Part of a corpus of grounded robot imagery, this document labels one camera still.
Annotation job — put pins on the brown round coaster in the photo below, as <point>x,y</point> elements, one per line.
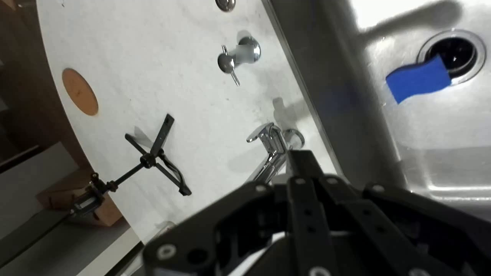
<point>80,90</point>

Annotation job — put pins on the blue sponge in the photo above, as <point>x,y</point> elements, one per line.
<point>417,78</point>

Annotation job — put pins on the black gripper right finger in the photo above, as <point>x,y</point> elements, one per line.
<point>390,251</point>

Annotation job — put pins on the chrome round countertop button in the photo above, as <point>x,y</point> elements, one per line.
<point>226,4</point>

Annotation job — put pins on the black camera tripod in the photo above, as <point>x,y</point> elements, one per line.
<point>152,158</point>

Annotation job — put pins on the stainless steel sink basin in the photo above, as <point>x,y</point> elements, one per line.
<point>434,144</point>

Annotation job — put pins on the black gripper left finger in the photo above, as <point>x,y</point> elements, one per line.
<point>312,242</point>

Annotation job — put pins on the chrome kitchen faucet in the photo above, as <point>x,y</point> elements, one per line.
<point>276,142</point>

